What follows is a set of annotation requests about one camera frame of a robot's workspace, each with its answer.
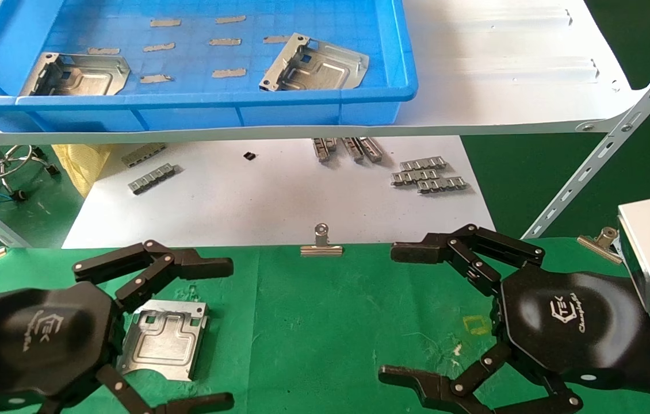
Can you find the white metal shelf board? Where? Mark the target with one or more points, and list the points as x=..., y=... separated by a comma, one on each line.
x=503, y=86

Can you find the chrome stool base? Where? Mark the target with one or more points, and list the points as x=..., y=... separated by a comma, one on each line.
x=6, y=167

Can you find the small black part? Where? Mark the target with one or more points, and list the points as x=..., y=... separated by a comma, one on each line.
x=249, y=156

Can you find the white perforated shelf brace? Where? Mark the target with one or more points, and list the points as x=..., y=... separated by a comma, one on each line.
x=607, y=149

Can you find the green cloth mat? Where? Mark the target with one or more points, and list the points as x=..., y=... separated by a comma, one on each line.
x=325, y=322

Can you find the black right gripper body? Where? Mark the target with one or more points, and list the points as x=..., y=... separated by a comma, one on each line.
x=566, y=322

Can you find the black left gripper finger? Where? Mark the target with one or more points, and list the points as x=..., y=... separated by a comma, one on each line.
x=192, y=403
x=204, y=266

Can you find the blue plastic tray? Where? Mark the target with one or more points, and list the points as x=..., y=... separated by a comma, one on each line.
x=302, y=109

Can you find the yellow cloth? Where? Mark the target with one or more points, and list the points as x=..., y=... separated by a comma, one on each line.
x=80, y=164

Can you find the grey metal connector strip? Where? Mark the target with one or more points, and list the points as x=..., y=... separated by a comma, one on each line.
x=442, y=185
x=371, y=149
x=423, y=164
x=352, y=149
x=322, y=149
x=144, y=155
x=152, y=179
x=414, y=177

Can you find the silver binder clip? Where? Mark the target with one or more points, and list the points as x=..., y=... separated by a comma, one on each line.
x=321, y=247

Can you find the white flat board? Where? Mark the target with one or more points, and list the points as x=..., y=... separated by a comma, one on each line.
x=279, y=201

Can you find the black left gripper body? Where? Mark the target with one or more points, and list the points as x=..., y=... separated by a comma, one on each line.
x=37, y=339

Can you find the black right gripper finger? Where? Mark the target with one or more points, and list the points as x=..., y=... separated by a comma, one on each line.
x=417, y=252
x=424, y=386

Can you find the stamped metal bracket plate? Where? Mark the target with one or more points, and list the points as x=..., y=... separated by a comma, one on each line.
x=319, y=69
x=167, y=342
x=83, y=77

